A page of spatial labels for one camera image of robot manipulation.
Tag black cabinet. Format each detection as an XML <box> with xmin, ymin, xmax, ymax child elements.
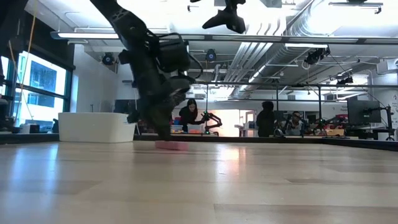
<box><xmin>114</xmin><ymin>99</ymin><xmax>139</xmax><ymax>113</ymax></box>

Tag white plastic bin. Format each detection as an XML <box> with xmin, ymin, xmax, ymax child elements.
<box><xmin>58</xmin><ymin>112</ymin><xmax>137</xmax><ymax>144</ymax></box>

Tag large window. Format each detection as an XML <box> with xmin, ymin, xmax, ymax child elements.
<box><xmin>0</xmin><ymin>51</ymin><xmax>74</xmax><ymax>134</ymax></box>

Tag person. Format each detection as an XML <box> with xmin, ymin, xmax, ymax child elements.
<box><xmin>255</xmin><ymin>100</ymin><xmax>276</xmax><ymax>138</ymax></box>
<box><xmin>178</xmin><ymin>98</ymin><xmax>206</xmax><ymax>134</ymax></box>
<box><xmin>283</xmin><ymin>111</ymin><xmax>305</xmax><ymax>137</ymax></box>

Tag small white box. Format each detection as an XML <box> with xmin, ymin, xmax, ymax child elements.
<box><xmin>20</xmin><ymin>123</ymin><xmax>40</xmax><ymax>134</ymax></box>

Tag pink block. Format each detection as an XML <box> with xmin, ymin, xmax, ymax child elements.
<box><xmin>154</xmin><ymin>140</ymin><xmax>190</xmax><ymax>152</ymax></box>

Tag black ceiling track light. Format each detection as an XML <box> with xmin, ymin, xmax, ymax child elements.
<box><xmin>303</xmin><ymin>46</ymin><xmax>331</xmax><ymax>65</ymax></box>

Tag white round column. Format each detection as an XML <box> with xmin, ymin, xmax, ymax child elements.
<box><xmin>116</xmin><ymin>63</ymin><xmax>139</xmax><ymax>101</ymax></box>

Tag long horizontal light bar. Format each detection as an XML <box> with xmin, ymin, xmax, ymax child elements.
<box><xmin>49</xmin><ymin>30</ymin><xmax>398</xmax><ymax>45</ymax></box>

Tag black round ceiling device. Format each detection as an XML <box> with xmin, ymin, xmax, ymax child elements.
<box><xmin>102</xmin><ymin>52</ymin><xmax>116</xmax><ymax>67</ymax></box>
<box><xmin>205</xmin><ymin>48</ymin><xmax>218</xmax><ymax>62</ymax></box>

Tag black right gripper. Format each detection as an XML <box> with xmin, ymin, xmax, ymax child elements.
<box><xmin>201</xmin><ymin>0</ymin><xmax>246</xmax><ymax>34</ymax></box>

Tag black background monitor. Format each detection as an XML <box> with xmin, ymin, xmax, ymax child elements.
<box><xmin>346</xmin><ymin>99</ymin><xmax>382</xmax><ymax>125</ymax></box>

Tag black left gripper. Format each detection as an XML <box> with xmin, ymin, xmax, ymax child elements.
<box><xmin>119</xmin><ymin>40</ymin><xmax>195</xmax><ymax>141</ymax></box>

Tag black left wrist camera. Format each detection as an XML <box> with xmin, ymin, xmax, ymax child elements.
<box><xmin>157</xmin><ymin>39</ymin><xmax>191</xmax><ymax>74</ymax></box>

